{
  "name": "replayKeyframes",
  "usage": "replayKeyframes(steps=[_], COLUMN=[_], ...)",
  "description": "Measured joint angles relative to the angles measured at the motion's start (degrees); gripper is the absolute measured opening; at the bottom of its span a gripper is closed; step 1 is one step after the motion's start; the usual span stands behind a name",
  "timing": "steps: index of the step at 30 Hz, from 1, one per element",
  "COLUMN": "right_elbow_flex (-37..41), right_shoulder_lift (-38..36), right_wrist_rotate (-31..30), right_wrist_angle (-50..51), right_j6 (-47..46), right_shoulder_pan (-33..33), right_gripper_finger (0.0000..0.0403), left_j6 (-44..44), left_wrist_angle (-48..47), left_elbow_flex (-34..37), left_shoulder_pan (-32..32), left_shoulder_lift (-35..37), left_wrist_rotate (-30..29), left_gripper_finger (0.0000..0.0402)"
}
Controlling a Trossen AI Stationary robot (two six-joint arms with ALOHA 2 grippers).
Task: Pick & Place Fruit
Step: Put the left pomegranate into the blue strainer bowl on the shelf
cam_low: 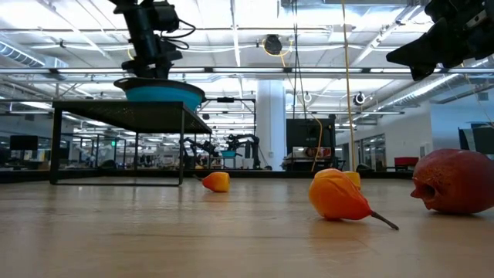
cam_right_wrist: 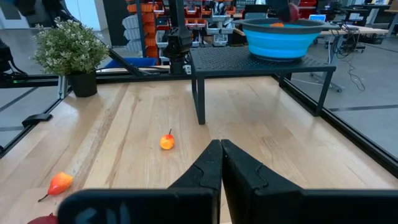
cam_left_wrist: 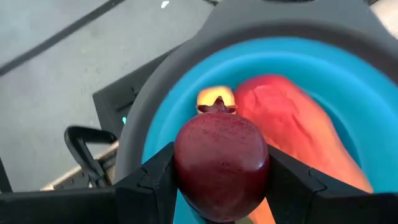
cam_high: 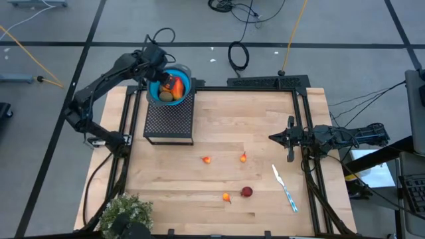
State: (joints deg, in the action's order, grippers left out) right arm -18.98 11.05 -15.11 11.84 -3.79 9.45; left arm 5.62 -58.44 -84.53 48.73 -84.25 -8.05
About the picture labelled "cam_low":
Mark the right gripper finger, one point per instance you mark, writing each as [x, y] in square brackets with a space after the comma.
[420, 54]
[420, 73]

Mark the blue collapsible bowl grey rim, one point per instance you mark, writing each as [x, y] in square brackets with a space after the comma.
[162, 93]

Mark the red-orange pomegranate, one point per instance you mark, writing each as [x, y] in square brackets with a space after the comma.
[455, 181]

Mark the small orange yellow pear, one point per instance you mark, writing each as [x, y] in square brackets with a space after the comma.
[218, 182]

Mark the background black robot arm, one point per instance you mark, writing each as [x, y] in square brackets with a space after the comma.
[241, 143]
[200, 146]

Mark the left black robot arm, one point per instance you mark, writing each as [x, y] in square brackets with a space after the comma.
[135, 19]

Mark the small yellow fruit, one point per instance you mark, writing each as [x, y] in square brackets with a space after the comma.
[355, 177]

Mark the black mesh metal shelf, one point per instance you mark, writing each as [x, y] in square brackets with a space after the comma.
[127, 114]

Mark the red box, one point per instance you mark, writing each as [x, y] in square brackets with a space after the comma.
[406, 161]

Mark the small background blue bowl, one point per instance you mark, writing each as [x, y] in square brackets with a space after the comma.
[228, 154]

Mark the black screen on stand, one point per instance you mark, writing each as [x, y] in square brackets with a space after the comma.
[306, 133]

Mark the white pillar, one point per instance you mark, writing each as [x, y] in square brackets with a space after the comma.
[270, 116]

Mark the orange pear with stem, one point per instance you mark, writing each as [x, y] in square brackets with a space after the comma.
[335, 197]

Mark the black desk monitor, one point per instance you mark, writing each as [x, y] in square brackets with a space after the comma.
[23, 143]

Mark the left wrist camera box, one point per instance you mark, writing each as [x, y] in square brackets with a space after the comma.
[166, 17]

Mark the black background rig frame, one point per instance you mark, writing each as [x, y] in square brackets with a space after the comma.
[225, 99]

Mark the dark wall screen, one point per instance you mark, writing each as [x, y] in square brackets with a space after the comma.
[482, 139]

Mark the long ceiling light rail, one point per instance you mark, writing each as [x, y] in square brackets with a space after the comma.
[247, 70]

